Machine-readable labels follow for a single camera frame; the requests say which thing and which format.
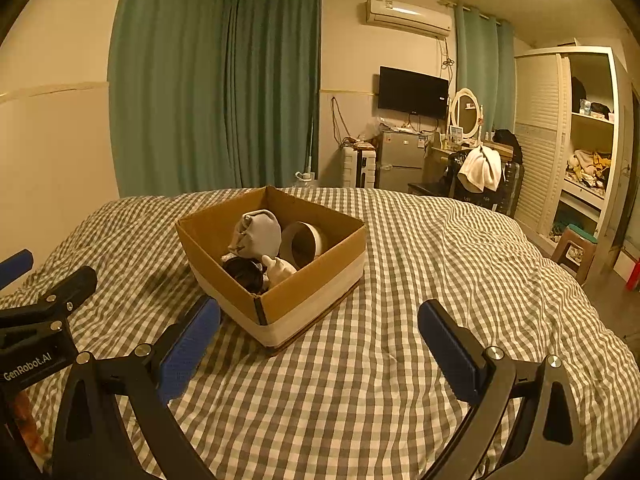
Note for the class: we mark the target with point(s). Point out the black wall television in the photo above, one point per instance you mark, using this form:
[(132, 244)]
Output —
[(412, 93)]

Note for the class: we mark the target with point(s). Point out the white suitcase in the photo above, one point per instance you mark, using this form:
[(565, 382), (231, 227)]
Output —
[(358, 166)]

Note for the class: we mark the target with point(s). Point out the white air conditioner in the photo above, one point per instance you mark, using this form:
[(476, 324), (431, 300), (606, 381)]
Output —
[(409, 17)]

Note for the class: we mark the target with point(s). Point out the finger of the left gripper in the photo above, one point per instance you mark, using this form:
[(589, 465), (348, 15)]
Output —
[(14, 267), (68, 295)]

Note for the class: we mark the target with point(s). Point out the small wooden stool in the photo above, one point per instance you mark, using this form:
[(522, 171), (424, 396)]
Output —
[(575, 250)]

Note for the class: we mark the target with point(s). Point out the oval white framed mirror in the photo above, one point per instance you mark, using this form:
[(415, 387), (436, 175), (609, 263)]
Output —
[(466, 115)]

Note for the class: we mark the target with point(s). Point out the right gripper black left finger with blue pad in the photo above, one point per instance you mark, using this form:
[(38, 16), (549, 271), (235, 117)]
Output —
[(91, 440)]

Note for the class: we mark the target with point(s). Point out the grey white checked bedspread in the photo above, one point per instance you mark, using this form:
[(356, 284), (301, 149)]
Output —
[(358, 396)]

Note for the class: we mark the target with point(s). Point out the green curtain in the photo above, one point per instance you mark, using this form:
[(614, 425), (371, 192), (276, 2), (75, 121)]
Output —
[(486, 66), (208, 94)]

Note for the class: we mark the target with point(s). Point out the white cloth on chair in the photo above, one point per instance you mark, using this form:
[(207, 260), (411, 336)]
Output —
[(481, 170)]

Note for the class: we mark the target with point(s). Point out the white bear figurine blue star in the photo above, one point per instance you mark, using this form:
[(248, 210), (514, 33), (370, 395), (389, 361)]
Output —
[(276, 270)]

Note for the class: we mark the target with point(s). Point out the grey cloth bundle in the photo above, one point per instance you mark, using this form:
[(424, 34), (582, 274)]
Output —
[(258, 233)]

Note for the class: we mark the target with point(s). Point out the dark desk chair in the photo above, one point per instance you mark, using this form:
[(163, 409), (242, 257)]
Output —
[(440, 175)]

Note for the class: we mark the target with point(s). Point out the open cardboard box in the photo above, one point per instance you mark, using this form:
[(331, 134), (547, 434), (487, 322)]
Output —
[(323, 236)]

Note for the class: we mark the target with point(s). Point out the green curtain left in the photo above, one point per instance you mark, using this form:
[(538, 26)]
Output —
[(208, 94)]

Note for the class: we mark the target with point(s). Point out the clear water jug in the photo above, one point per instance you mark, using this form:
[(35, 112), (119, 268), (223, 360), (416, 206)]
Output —
[(306, 178)]

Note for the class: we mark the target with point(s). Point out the green curtain right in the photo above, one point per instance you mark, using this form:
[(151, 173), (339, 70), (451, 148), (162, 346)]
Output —
[(486, 66)]

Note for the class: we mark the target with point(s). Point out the black item in box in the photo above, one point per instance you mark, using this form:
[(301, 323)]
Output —
[(249, 273)]

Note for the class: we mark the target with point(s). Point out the white louvered wardrobe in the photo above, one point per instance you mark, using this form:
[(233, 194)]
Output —
[(574, 120)]

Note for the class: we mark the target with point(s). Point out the grey mini fridge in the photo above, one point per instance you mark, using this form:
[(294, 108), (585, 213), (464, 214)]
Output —
[(399, 160)]

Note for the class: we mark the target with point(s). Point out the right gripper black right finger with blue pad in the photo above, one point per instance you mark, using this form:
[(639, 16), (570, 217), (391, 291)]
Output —
[(544, 442)]

